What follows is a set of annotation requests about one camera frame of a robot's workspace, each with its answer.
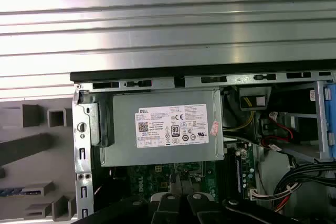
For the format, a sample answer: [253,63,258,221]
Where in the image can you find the blue drive bay latch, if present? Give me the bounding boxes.
[324,84,336,161]

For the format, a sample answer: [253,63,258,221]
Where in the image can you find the black PC case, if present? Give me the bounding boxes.
[69,63,336,224]

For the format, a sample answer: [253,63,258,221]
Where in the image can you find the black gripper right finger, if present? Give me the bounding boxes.
[181,173,299,224]

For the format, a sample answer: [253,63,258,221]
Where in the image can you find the green motherboard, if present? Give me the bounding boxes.
[115,142,258,209]

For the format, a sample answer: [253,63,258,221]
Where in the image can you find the yellow power wires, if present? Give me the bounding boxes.
[223,97,256,132]

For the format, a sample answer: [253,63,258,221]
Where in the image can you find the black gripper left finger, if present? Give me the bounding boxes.
[78,173,184,224]

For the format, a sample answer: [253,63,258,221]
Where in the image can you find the motherboard power cable bundle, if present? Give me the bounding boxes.
[272,162,336,213]

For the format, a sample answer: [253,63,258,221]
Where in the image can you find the silver drive cage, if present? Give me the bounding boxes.
[288,81,336,164]

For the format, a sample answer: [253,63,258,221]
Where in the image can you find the RAM stick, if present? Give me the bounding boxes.
[0,187,43,196]

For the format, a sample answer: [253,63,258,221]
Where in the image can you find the black RAM slot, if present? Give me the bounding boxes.
[236,153,244,195]
[225,146,238,196]

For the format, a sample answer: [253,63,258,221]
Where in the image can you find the thin red wire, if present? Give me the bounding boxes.
[267,117,295,144]

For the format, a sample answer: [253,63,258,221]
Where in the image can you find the grey parts rack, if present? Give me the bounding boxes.
[0,98,79,222]

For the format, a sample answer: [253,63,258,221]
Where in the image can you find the grey power supply unit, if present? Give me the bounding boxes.
[90,89,225,168]

